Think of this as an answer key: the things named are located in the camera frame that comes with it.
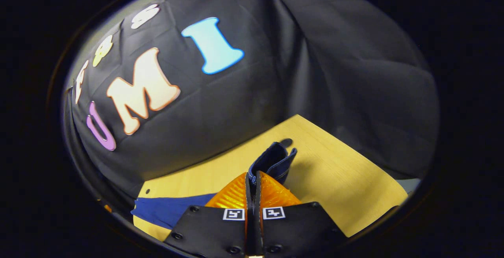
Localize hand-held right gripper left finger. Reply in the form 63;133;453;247
163;172;250;258

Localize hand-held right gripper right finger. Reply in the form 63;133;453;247
251;171;348;257

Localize blue denim jeans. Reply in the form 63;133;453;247
131;142;298;230

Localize black backdrop cloth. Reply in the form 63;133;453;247
63;0;440;211

